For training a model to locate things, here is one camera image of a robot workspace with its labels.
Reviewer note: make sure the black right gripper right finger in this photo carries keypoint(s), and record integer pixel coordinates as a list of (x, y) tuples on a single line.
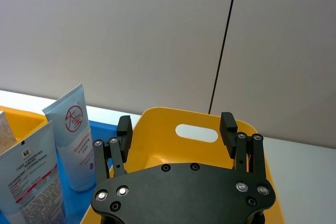
[(246, 153)]

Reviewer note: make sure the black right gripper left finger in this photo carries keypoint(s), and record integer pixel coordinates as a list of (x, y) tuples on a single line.
[(115, 155)]

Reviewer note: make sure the blue plastic crate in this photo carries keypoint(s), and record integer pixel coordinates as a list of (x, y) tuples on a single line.
[(102, 132)]

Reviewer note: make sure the pale blue tube, red circle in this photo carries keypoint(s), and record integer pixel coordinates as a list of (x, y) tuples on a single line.
[(73, 142)]

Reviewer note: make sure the pale blue tube, dense text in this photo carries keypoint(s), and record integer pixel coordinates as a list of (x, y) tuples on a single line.
[(31, 176)]

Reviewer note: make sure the beige patterned box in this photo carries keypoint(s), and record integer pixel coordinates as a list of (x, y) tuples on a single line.
[(5, 134)]

